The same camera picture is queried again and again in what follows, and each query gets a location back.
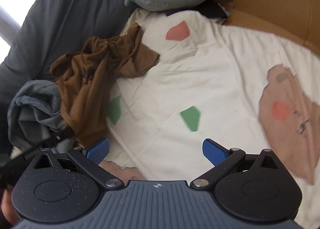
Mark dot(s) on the dark grey pillow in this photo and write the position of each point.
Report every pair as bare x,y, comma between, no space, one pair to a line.
53,28

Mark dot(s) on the brown printed t-shirt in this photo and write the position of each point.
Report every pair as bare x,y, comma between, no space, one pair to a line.
85,79

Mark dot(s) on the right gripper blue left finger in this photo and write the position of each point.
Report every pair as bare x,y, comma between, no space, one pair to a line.
87,160

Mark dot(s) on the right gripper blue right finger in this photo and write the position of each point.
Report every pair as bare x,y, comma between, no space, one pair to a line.
225,162

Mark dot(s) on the grey denim garment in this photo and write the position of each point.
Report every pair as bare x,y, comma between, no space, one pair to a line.
34,114

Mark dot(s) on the cream bear print bedsheet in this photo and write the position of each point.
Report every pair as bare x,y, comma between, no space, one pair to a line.
207,84

